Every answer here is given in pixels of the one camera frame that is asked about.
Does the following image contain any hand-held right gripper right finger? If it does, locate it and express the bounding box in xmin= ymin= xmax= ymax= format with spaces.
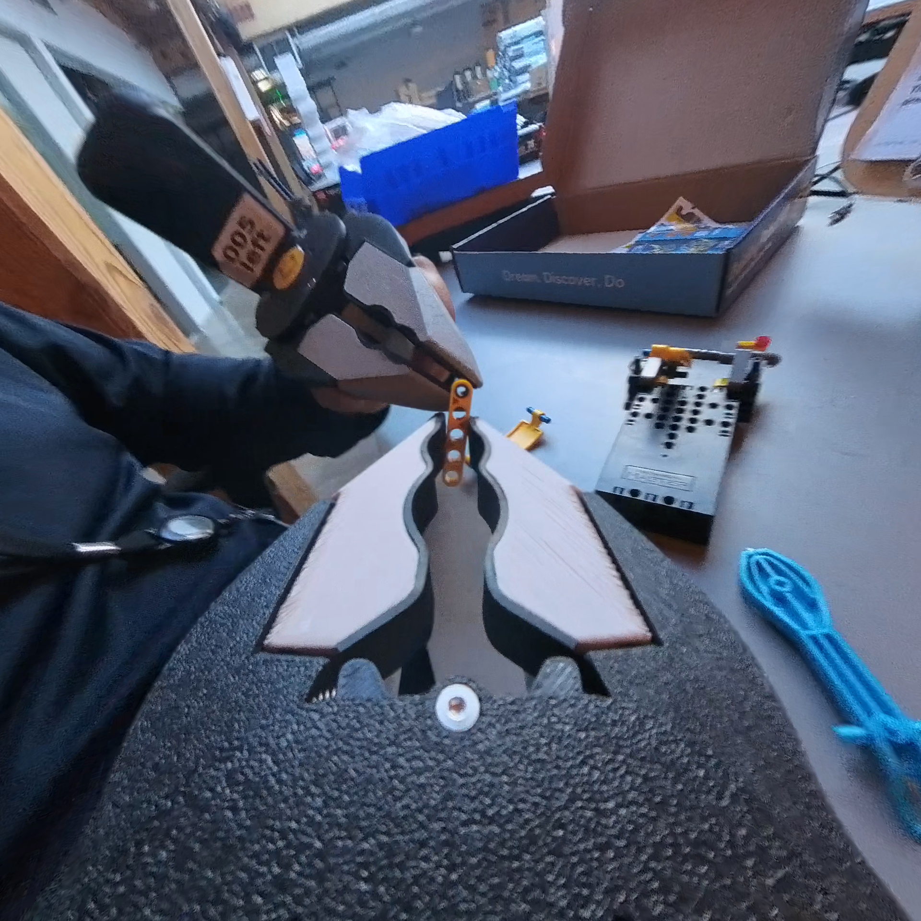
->
xmin=466 ymin=417 xmax=657 ymax=652

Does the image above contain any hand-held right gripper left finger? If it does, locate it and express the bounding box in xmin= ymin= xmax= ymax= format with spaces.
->
xmin=260 ymin=412 xmax=443 ymax=656

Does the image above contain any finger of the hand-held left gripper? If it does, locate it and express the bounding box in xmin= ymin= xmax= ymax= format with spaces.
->
xmin=342 ymin=242 xmax=483 ymax=387
xmin=297 ymin=304 xmax=456 ymax=413

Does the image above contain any yellow perforated beam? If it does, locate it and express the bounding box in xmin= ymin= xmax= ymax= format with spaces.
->
xmin=442 ymin=379 xmax=476 ymax=488

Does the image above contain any person's left forearm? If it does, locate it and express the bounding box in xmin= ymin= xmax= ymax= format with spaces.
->
xmin=0 ymin=302 xmax=393 ymax=505

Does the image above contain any grey desk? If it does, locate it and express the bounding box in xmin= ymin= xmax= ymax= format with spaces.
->
xmin=266 ymin=190 xmax=921 ymax=908

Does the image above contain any person's left hand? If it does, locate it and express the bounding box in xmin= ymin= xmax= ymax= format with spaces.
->
xmin=412 ymin=256 xmax=459 ymax=322

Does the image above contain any brown side table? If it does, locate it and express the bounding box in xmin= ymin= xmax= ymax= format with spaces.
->
xmin=399 ymin=169 xmax=555 ymax=246

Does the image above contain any black perforated brick model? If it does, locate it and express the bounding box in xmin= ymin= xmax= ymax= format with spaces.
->
xmin=596 ymin=344 xmax=781 ymax=545

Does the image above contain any blue storage bin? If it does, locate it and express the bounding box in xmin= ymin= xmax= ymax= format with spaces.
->
xmin=338 ymin=101 xmax=520 ymax=230

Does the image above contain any yellow scoop piece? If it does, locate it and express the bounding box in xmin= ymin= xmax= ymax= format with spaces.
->
xmin=506 ymin=409 xmax=554 ymax=452

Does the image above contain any clear plastic bag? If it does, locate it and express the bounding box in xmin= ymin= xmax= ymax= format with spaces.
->
xmin=345 ymin=101 xmax=476 ymax=170

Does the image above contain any dark blue cardboard box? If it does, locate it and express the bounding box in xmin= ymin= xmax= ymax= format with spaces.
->
xmin=452 ymin=0 xmax=872 ymax=318

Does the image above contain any wooden panel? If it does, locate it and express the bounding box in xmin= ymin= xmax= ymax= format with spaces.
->
xmin=0 ymin=108 xmax=197 ymax=355

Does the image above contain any colourful instruction booklet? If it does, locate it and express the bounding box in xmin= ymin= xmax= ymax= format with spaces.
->
xmin=615 ymin=198 xmax=753 ymax=254

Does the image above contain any person's dark clothed body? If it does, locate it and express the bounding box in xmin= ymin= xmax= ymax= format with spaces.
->
xmin=0 ymin=432 xmax=318 ymax=921

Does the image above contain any blue brick separator tool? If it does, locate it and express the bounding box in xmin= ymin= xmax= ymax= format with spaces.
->
xmin=739 ymin=548 xmax=921 ymax=843

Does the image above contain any wooden display board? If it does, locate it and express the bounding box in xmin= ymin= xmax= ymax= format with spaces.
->
xmin=842 ymin=14 xmax=921 ymax=195

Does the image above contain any printed instruction sheet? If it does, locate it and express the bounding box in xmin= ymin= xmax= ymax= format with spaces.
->
xmin=871 ymin=43 xmax=921 ymax=163

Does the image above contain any black drawstring with toggle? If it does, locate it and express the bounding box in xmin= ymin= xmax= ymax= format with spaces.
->
xmin=0 ymin=514 xmax=282 ymax=569

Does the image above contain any black cable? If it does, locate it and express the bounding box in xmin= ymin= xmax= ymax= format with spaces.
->
xmin=809 ymin=162 xmax=857 ymax=225

